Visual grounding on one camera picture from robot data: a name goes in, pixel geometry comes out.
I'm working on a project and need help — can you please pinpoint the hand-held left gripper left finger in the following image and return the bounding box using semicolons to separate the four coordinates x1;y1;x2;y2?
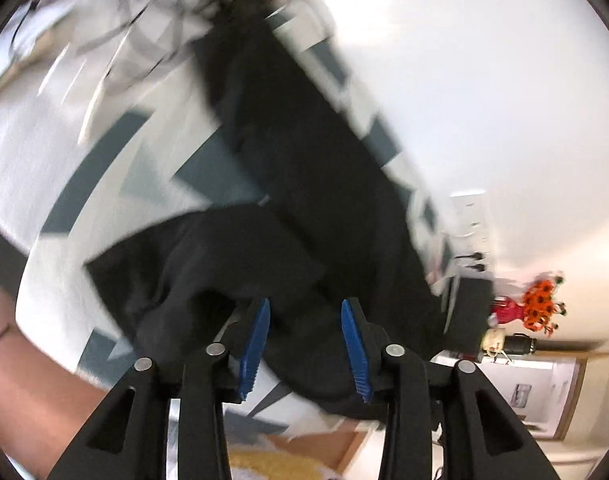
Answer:
48;297;272;480

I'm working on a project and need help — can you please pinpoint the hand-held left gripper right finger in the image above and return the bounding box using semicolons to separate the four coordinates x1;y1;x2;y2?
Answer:
340;297;562;480

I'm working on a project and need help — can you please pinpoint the wooden door frame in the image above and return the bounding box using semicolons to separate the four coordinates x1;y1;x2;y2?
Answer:
529;350;609;442

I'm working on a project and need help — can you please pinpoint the black garment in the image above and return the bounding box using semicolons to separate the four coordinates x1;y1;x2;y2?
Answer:
84;0;452;418

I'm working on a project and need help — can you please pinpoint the white wall socket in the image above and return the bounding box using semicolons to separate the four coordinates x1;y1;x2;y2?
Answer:
450;189;496;273

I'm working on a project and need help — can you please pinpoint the black thermos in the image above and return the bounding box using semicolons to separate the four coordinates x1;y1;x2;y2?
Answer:
503;334;539;357

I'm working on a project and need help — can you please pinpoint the patterned ironing board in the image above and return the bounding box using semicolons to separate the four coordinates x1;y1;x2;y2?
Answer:
0;0;465;441

